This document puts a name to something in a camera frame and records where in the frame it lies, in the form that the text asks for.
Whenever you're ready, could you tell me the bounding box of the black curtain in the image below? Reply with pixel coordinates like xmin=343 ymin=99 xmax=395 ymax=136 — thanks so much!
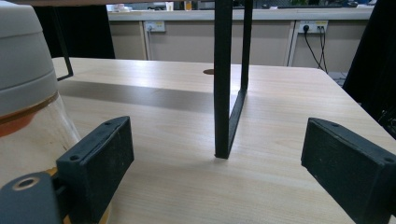
xmin=32 ymin=5 xmax=116 ymax=60
xmin=342 ymin=0 xmax=396 ymax=140

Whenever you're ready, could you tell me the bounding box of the black power cable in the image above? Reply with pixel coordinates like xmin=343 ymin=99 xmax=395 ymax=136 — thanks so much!
xmin=303 ymin=25 xmax=325 ymax=71
xmin=318 ymin=25 xmax=329 ymax=75

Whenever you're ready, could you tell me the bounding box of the black metal shelf rack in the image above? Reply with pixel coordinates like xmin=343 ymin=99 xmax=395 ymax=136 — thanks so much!
xmin=6 ymin=0 xmax=254 ymax=160

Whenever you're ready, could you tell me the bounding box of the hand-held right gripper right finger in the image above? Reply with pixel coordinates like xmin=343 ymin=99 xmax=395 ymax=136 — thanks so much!
xmin=300 ymin=117 xmax=396 ymax=224

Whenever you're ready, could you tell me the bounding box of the beige wall counter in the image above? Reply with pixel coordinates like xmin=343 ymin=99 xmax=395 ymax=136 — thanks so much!
xmin=106 ymin=5 xmax=375 ymax=68

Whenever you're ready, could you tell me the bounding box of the glass jar with white lid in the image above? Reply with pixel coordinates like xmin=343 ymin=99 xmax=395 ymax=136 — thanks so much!
xmin=0 ymin=0 xmax=111 ymax=224

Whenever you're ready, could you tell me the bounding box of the white power outlet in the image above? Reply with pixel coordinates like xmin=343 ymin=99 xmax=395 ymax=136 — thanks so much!
xmin=298 ymin=20 xmax=329 ymax=35
xmin=143 ymin=21 xmax=166 ymax=34

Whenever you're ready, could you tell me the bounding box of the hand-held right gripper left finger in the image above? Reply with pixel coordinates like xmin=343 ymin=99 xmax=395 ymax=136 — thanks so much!
xmin=55 ymin=116 xmax=135 ymax=224

